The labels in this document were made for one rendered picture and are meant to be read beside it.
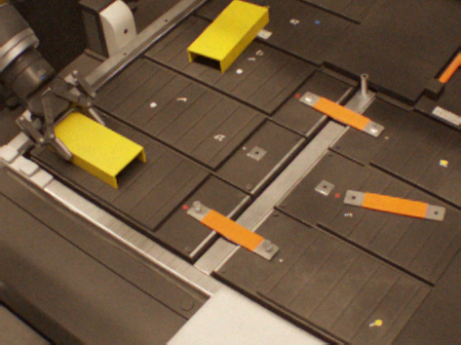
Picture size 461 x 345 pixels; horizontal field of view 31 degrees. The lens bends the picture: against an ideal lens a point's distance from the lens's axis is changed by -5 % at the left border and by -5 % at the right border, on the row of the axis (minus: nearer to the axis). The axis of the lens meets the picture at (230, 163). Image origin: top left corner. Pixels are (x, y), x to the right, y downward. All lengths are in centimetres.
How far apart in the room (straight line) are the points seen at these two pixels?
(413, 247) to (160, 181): 40
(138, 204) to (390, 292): 40
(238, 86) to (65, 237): 46
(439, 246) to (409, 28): 48
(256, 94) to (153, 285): 47
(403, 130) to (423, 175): 10
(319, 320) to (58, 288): 34
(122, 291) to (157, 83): 50
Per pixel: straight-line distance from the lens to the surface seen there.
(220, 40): 150
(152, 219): 127
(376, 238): 123
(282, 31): 156
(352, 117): 139
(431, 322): 114
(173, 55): 153
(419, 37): 154
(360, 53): 150
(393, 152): 134
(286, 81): 145
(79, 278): 111
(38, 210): 119
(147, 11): 187
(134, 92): 147
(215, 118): 140
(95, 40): 174
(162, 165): 134
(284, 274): 119
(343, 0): 163
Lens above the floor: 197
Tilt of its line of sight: 47 degrees down
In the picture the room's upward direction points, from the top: 7 degrees counter-clockwise
